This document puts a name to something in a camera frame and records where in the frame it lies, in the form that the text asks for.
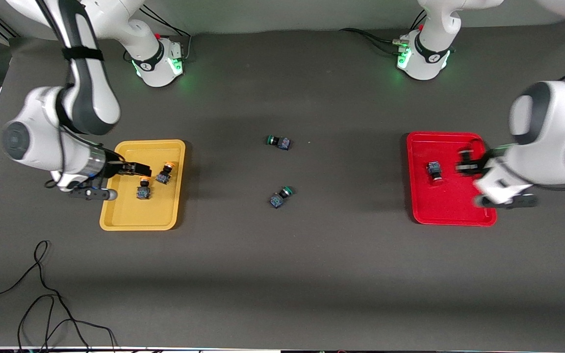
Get red plastic tray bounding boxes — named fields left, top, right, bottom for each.
left=406, top=131, right=498, bottom=227

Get yellow plastic tray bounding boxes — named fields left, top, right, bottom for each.
left=99, top=139, right=186, bottom=231

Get black right base cables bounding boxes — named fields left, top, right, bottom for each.
left=125, top=6, right=193, bottom=63

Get black base cables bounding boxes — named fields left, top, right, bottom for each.
left=125, top=6, right=193, bottom=63
left=338, top=10, right=428, bottom=55

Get thin black table cable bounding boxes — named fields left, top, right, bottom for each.
left=0, top=240, right=119, bottom=353

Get green push button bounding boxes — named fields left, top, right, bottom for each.
left=266, top=134, right=291, bottom=151
left=269, top=185, right=295, bottom=209

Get black left base cables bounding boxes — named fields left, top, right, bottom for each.
left=338, top=10, right=428, bottom=55

